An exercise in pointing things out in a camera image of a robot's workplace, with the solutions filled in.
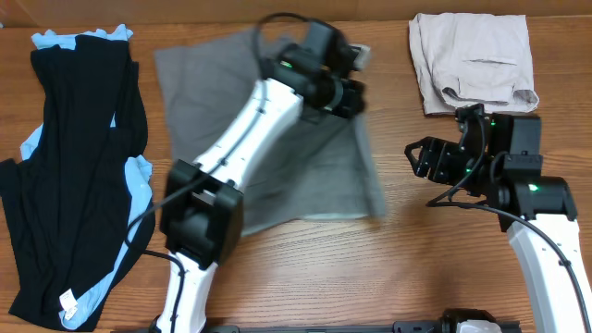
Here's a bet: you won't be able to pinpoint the grey shorts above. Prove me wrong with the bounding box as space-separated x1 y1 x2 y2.
154 31 386 236

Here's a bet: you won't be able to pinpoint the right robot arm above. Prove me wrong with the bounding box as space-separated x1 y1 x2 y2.
404 112 591 332

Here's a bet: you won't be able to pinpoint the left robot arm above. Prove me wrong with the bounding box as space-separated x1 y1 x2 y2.
150 22 370 332

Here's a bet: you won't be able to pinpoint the folded beige shorts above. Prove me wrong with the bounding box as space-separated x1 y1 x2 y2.
409 13 539 115

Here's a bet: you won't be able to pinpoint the light blue garment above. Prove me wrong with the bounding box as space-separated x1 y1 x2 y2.
20 24 154 331

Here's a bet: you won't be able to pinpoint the black garment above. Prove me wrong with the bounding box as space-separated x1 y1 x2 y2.
1 35 148 330

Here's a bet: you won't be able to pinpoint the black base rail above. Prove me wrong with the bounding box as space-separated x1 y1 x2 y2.
110 308 524 333

